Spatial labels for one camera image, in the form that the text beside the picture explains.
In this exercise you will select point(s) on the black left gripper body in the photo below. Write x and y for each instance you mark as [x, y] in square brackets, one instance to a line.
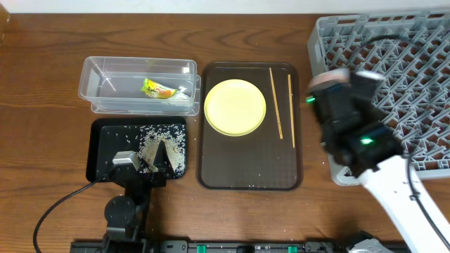
[141, 172]

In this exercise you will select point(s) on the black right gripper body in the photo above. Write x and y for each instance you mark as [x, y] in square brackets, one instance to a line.
[332, 93]

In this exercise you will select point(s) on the pile of rice leftovers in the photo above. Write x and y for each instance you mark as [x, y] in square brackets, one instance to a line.
[144, 140]

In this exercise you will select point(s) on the wooden chopstick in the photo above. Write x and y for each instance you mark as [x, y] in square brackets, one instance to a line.
[278, 119]
[292, 120]

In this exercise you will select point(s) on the white tissue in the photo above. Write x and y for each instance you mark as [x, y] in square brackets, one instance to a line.
[178, 95]

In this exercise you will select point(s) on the green yellow snack wrapper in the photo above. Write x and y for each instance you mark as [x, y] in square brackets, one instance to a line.
[156, 90]

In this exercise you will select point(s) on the yellow plastic plate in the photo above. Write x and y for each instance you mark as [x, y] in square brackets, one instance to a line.
[235, 107]

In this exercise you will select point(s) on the white pink bowl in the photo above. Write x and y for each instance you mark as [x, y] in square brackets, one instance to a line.
[340, 75]

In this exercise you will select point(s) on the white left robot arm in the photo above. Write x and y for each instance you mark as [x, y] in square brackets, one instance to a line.
[126, 214]

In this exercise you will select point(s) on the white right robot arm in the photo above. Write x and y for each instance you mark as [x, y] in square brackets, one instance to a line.
[353, 134]

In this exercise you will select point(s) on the black waste tray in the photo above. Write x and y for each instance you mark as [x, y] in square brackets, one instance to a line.
[97, 125]

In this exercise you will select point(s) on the grey dishwasher rack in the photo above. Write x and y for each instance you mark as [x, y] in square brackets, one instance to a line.
[411, 50]

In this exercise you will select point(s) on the dark brown serving tray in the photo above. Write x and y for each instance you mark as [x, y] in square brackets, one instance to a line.
[259, 160]

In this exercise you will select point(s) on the clear plastic bin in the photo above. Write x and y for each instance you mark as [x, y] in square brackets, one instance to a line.
[113, 85]

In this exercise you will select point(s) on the black rail at table edge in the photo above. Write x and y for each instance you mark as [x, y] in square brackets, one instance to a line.
[180, 246]

